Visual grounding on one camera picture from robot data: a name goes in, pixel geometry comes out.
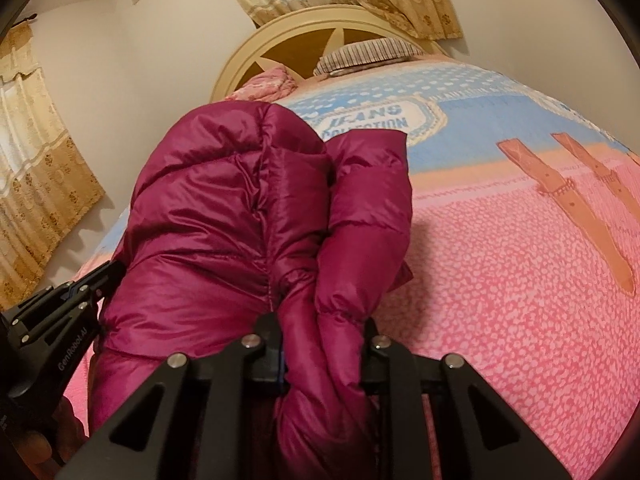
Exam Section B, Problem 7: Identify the pink and blue printed blanket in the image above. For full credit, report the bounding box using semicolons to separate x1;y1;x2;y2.
65;54;640;480

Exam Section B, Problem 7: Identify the folded pink quilt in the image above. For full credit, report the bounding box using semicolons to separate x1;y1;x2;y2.
225;65;302;104

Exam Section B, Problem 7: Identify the striped pillow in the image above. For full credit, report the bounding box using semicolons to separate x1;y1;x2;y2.
313;37;426;77

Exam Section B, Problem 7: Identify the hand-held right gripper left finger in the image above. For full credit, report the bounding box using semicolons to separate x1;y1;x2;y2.
54;312;289;480

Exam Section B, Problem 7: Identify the person's left hand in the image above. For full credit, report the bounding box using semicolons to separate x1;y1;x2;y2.
12;394;90;468

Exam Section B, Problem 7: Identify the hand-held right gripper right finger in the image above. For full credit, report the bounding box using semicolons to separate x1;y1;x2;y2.
359;317;572;480

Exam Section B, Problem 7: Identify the magenta puffer jacket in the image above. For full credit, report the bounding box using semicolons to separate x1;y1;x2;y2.
87;100;415;480

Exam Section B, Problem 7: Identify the cream wooden bed headboard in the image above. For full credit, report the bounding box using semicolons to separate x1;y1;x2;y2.
210;5;447;104

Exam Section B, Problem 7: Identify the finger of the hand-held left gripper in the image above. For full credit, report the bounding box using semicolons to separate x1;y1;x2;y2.
0;259;127;328
30;294;110;341

